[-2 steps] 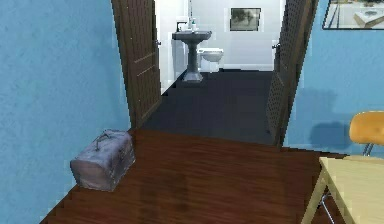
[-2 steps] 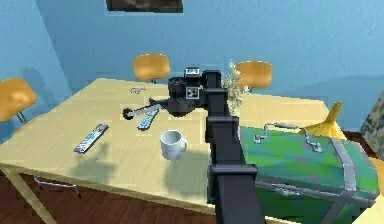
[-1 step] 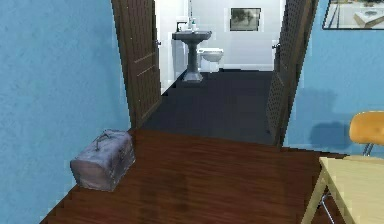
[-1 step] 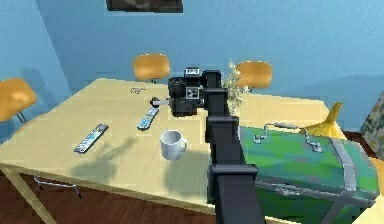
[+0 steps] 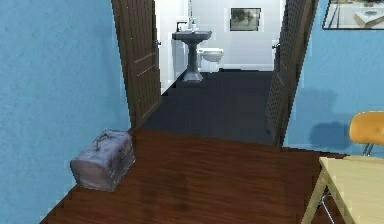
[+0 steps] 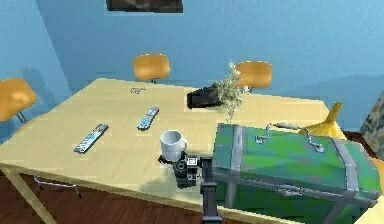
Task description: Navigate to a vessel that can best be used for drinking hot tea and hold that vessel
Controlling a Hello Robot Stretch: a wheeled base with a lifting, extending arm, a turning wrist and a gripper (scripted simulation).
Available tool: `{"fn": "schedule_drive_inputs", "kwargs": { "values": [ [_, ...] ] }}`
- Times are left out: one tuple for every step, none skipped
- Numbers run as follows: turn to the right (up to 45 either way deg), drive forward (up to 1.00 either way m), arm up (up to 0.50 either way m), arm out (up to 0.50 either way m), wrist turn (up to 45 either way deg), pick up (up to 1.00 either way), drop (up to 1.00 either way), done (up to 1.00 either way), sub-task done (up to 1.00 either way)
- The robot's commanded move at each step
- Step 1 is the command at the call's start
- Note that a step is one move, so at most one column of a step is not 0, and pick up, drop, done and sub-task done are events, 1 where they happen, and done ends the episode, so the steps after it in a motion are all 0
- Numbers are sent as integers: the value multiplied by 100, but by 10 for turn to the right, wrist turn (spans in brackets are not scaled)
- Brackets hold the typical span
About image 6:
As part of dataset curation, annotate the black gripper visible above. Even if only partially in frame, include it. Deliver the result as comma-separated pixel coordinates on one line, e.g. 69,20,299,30
157,151,198,190

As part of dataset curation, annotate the white mug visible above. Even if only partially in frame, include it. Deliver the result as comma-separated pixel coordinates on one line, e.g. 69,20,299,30
159,129,189,163

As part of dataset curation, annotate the grey remote control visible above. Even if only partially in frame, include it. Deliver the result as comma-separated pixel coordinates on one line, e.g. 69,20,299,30
73,123,110,155
136,106,160,132

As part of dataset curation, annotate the pale wooden table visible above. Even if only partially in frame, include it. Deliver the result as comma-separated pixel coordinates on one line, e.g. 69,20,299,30
0,78,384,224

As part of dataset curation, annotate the dried plant in black pot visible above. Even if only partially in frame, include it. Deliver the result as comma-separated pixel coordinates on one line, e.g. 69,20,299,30
186,59,252,124

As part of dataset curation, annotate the orange chair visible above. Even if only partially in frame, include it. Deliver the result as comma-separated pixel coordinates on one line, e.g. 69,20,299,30
234,60,274,93
0,77,38,125
132,53,171,85

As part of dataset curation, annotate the patterned grey green cushion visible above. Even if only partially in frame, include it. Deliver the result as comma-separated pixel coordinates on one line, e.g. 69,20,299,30
359,91,384,162

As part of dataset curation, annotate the green chest with grey straps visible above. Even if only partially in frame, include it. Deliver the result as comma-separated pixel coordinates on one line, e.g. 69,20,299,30
211,122,383,224

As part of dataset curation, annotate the grey metal chair frame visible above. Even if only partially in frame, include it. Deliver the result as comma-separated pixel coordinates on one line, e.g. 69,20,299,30
32,175,83,200

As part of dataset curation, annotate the dark framed wall picture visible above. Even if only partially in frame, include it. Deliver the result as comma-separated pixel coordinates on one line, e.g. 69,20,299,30
105,0,184,14

